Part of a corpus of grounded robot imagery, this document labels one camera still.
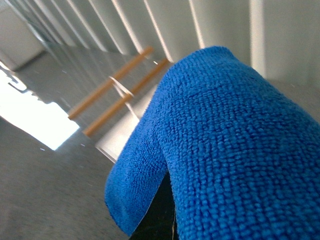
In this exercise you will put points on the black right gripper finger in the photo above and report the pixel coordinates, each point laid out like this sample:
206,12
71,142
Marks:
159,222

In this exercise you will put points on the blue microfiber cloth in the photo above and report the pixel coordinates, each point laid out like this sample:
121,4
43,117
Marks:
243,160

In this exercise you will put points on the white rectangular tray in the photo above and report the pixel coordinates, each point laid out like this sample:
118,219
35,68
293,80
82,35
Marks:
113,142

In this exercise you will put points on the wooden rod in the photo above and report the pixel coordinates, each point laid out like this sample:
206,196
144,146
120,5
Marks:
105,86
109,113

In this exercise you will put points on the white pleated curtain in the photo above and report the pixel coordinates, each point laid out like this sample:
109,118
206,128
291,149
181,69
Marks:
278,38

